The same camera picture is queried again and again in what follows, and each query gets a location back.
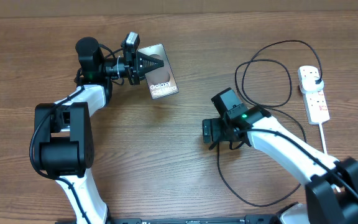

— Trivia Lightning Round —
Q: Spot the black charger cable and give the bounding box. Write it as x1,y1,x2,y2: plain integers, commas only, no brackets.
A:
209,39,324,208

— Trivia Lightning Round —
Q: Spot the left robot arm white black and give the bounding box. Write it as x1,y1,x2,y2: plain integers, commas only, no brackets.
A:
29,32,164,223

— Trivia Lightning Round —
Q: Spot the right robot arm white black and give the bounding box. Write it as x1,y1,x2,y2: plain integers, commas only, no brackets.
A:
202,88,358,223

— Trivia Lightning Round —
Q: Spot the white charger plug adapter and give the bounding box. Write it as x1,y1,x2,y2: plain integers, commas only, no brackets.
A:
300,77,324,94

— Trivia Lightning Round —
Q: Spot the white power strip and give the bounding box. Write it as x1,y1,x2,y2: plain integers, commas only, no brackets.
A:
297,65,330,124

